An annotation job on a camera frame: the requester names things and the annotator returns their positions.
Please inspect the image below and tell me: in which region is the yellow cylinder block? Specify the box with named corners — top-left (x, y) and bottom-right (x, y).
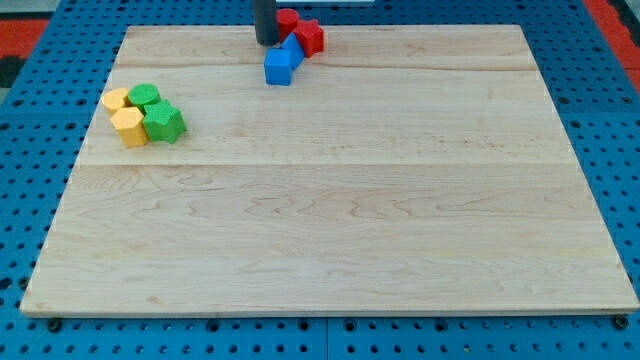
top-left (101, 88), bottom-right (131, 116)

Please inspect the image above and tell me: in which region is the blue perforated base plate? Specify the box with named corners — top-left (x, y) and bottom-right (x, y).
top-left (1, 0), bottom-right (639, 359)

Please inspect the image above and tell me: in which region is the blue triangle block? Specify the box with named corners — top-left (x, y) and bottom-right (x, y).
top-left (280, 32), bottom-right (305, 70)

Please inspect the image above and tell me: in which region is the green star block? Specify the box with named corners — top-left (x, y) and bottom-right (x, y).
top-left (143, 100), bottom-right (187, 144)

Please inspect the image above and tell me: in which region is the green cylinder block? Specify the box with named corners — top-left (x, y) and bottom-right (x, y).
top-left (127, 83), bottom-right (161, 114)

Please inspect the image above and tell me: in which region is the red star block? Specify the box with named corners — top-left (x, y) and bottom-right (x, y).
top-left (293, 19), bottom-right (324, 58)

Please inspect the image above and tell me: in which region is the yellow hexagon block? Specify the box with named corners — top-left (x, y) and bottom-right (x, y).
top-left (110, 107), bottom-right (149, 147)

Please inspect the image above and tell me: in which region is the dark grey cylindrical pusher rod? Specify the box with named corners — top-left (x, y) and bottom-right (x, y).
top-left (252, 0), bottom-right (279, 46)

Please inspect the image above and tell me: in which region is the blue cube block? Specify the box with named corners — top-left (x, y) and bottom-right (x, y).
top-left (263, 49), bottom-right (293, 86)

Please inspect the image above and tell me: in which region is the red cylinder block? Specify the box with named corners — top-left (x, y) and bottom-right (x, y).
top-left (276, 8), bottom-right (300, 43)

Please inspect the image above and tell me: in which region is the light wooden board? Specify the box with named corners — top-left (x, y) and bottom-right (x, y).
top-left (21, 25), bottom-right (639, 318)

